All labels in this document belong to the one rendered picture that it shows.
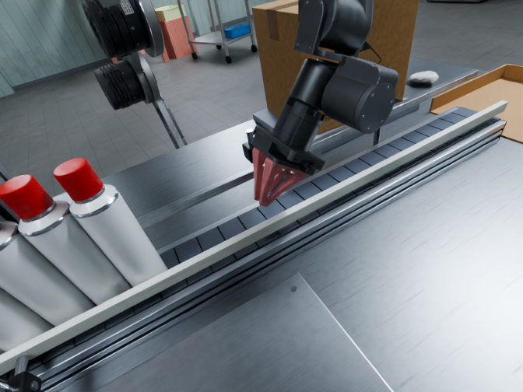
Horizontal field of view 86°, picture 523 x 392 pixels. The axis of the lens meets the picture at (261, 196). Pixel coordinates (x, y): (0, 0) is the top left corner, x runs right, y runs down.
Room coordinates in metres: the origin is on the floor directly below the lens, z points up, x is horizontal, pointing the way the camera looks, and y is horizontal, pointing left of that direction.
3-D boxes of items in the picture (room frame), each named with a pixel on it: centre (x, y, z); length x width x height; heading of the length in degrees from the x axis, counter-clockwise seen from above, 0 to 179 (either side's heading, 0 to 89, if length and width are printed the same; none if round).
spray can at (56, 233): (0.25, 0.23, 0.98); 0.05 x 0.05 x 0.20
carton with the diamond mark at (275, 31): (0.77, -0.25, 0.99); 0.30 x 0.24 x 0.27; 106
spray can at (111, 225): (0.26, 0.18, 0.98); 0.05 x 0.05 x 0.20
